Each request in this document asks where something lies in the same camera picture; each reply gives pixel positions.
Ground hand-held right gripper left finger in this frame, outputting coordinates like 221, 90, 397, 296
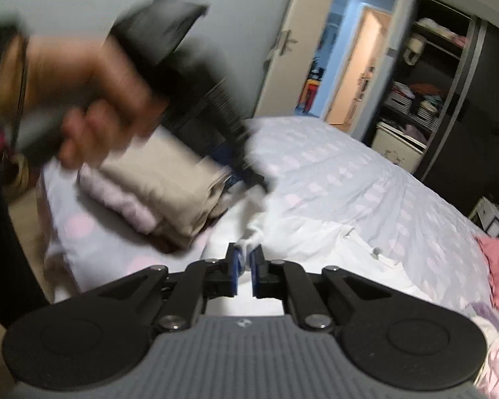
95, 243, 240, 333

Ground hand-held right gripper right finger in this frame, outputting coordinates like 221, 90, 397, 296
249, 246, 384, 332

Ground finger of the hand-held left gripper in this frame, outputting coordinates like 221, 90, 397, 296
210, 121, 277, 194

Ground white garment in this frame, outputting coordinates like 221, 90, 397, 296
203, 183, 435, 317

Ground folded beige clothes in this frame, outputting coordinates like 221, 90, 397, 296
78, 127, 234, 255

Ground folded clothes stack on shelf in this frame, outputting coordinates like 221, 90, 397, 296
384, 81, 445, 130

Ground person's left hand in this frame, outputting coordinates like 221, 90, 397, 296
27, 35, 172, 172

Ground polka dot bed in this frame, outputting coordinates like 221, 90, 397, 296
41, 115, 499, 399

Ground white door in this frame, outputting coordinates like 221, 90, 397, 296
253, 0, 347, 119

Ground folded pink cloth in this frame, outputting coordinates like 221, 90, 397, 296
78, 165, 159, 234

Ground white storage box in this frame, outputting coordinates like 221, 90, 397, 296
372, 120, 427, 172

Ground pale folded linens on shelf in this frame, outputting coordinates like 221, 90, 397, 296
415, 17, 470, 49

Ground person's dark clothing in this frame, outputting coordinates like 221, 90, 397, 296
0, 21, 51, 329

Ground dark wardrobe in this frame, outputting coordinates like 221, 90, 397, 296
370, 0, 499, 217

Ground white rack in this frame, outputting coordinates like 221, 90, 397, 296
468, 195, 499, 238

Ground metal door handle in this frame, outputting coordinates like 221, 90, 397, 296
273, 29, 299, 56

